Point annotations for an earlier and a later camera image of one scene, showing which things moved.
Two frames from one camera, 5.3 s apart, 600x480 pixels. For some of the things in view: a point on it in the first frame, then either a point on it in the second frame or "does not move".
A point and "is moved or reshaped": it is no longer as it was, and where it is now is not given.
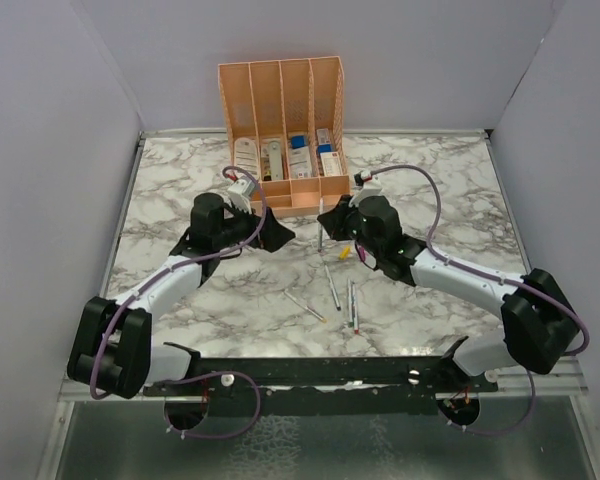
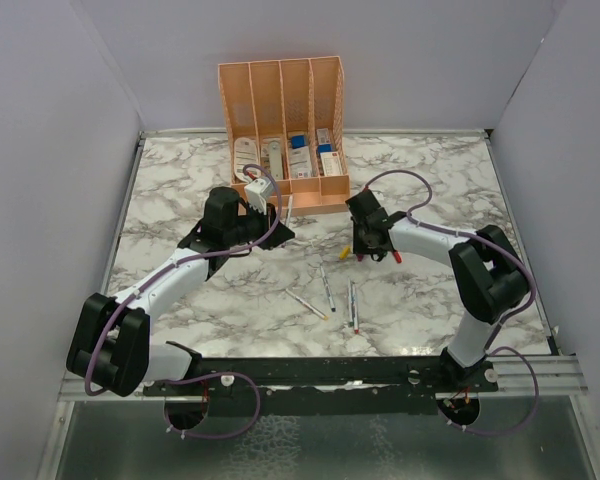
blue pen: [332, 288] is moved or reshaped
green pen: [349, 303] does not move
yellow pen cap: [344, 253] does not move
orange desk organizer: [286, 122] does not move
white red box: [331, 163] does not move
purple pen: [320, 228] -> [289, 211]
